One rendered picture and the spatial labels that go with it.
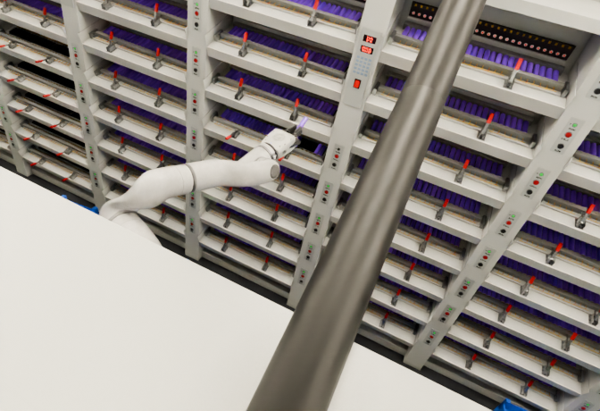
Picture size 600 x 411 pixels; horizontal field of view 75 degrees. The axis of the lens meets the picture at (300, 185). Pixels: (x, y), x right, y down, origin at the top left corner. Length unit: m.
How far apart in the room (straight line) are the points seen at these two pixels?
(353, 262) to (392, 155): 0.06
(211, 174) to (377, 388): 1.07
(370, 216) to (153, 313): 0.10
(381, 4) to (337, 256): 1.30
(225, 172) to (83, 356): 1.08
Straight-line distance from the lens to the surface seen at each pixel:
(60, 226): 0.23
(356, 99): 1.51
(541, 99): 1.47
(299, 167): 1.73
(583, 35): 1.63
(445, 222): 1.70
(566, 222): 1.69
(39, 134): 2.99
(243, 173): 1.23
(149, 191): 1.12
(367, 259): 0.16
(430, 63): 0.23
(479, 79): 1.44
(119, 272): 0.21
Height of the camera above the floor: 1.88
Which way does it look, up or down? 36 degrees down
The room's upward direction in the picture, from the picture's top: 13 degrees clockwise
